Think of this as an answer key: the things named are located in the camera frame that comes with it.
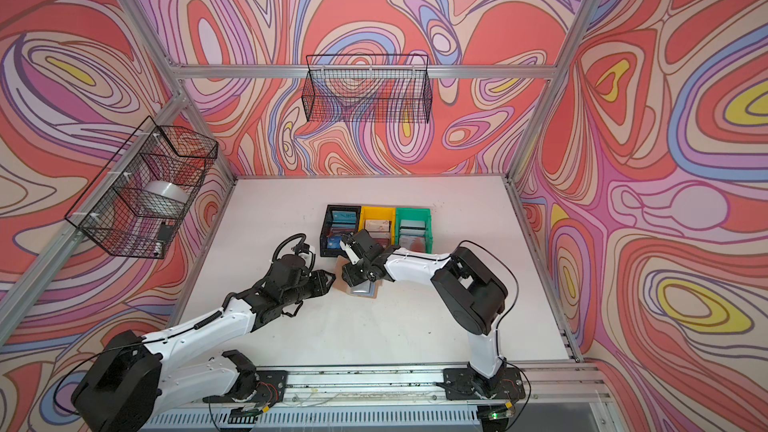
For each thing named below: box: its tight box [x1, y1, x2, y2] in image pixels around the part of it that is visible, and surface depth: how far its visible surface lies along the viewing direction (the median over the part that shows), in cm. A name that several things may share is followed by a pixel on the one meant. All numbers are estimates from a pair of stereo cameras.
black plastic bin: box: [320, 204, 362, 257], surface depth 103 cm
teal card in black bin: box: [332, 210, 357, 223], surface depth 106 cm
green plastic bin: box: [395, 207, 433, 254], surface depth 101 cm
